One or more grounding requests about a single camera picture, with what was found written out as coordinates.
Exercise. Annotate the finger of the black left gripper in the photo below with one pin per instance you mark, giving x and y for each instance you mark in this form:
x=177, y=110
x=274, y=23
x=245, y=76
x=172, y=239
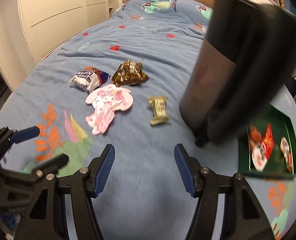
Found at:
x=52, y=166
x=8, y=137

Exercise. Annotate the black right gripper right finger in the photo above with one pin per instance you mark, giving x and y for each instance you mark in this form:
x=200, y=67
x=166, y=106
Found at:
x=243, y=216

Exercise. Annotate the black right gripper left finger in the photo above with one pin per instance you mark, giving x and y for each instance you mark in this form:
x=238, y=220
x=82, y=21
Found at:
x=46, y=218

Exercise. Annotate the large red snack bag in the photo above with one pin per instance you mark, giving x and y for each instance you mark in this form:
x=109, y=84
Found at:
x=260, y=146

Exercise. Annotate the clear pink bunny candy packet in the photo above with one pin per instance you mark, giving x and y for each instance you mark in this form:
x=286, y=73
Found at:
x=285, y=149

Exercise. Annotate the pink cartoon shaped packet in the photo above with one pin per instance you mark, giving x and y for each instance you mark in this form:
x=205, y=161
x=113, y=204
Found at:
x=106, y=101

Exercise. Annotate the white blue wafer packet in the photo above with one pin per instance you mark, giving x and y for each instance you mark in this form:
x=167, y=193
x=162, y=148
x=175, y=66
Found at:
x=89, y=79

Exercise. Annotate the brown chocolate snack bag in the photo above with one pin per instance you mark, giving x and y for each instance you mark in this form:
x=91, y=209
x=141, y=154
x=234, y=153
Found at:
x=129, y=73

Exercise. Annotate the olive green candy packet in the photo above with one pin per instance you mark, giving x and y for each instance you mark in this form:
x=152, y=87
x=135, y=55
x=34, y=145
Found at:
x=158, y=104

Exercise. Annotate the green shallow tray box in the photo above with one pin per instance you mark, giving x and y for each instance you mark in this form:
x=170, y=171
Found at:
x=275, y=168

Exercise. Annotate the blue patterned bed cover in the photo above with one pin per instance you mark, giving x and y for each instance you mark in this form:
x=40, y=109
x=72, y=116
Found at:
x=144, y=196

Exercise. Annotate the cream wardrobe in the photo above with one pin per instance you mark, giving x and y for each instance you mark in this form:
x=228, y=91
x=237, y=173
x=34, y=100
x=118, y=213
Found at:
x=31, y=29

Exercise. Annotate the black cylindrical bin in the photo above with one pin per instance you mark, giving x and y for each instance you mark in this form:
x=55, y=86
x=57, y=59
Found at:
x=247, y=54

